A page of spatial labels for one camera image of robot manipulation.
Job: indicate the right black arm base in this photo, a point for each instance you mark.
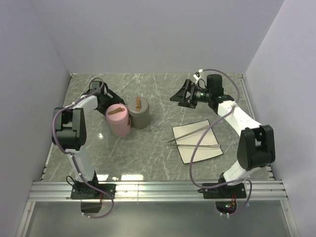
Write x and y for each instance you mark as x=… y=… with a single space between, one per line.
x=227 y=196

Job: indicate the grey round lid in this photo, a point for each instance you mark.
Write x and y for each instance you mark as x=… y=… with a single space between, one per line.
x=138 y=106

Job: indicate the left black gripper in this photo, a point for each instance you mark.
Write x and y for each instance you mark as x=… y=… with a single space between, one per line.
x=115 y=98

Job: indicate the grey cylindrical container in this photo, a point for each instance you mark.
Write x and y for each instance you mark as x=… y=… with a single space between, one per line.
x=140 y=121

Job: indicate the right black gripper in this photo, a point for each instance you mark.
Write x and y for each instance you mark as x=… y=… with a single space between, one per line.
x=180 y=96

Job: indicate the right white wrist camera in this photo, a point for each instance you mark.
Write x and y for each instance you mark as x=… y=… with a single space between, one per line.
x=197 y=77

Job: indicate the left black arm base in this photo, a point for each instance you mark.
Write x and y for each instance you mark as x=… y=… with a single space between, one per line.
x=90 y=199

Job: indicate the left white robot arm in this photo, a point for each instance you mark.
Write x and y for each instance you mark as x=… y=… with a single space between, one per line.
x=69 y=127

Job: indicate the pink round lid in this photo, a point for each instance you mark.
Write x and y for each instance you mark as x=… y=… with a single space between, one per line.
x=117 y=113

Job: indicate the aluminium rail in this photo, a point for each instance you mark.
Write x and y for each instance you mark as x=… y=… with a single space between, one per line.
x=166 y=191

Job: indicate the metal tongs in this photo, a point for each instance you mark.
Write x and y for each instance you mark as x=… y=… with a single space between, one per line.
x=189 y=135

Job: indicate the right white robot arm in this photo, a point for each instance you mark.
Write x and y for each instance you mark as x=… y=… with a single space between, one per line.
x=256 y=146

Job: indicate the pink cylindrical container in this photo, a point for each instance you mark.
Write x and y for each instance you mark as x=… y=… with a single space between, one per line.
x=120 y=128

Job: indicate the white square plate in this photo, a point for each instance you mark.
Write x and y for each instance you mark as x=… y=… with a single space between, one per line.
x=201 y=153

